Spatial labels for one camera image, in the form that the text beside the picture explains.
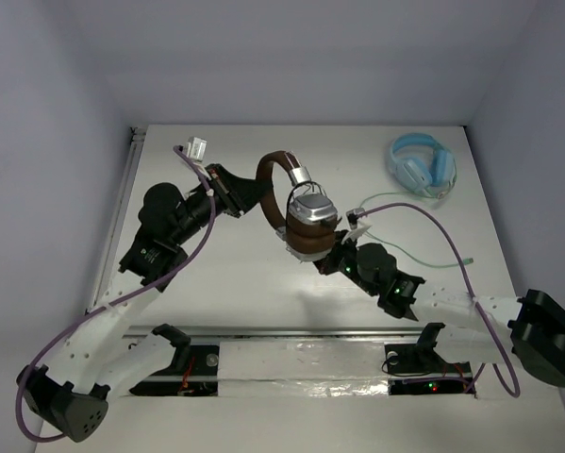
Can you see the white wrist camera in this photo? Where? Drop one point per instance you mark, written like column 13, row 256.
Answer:
column 192, row 153
column 358, row 222

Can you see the brown silver headphones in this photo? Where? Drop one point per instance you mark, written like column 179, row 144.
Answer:
column 308, row 225

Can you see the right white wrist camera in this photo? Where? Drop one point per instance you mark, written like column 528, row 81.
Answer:
column 358, row 222

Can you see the light blue headphones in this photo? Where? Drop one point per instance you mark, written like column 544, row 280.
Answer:
column 435, row 179

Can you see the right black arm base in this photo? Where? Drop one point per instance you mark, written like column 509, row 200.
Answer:
column 417, row 359

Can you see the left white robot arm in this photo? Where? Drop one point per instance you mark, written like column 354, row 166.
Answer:
column 72, row 381

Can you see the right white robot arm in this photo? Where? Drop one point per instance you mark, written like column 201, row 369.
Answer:
column 527, row 332

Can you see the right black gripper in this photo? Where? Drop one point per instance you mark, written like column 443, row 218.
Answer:
column 328, row 265

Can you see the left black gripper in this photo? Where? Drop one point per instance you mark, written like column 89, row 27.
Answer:
column 226, row 190

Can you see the aluminium rail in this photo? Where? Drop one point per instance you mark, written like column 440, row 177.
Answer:
column 243, row 281

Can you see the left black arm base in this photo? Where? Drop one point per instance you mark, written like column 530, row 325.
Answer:
column 164, row 349

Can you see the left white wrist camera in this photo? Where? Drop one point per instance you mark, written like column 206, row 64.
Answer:
column 192, row 153

